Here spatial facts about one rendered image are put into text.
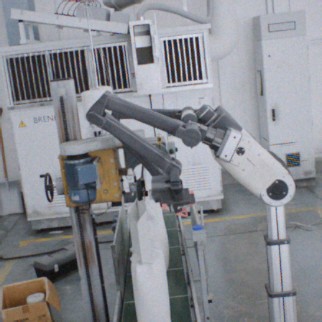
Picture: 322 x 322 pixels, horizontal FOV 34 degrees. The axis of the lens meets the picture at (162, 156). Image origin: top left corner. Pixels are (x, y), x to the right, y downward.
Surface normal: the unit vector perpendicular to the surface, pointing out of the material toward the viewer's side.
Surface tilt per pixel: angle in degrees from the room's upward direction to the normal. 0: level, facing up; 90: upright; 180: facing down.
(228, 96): 90
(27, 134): 90
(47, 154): 90
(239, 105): 90
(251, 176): 115
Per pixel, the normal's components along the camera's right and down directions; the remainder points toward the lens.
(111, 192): 0.02, 0.19
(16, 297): 0.27, 0.15
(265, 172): 0.38, 0.54
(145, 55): -0.07, -0.57
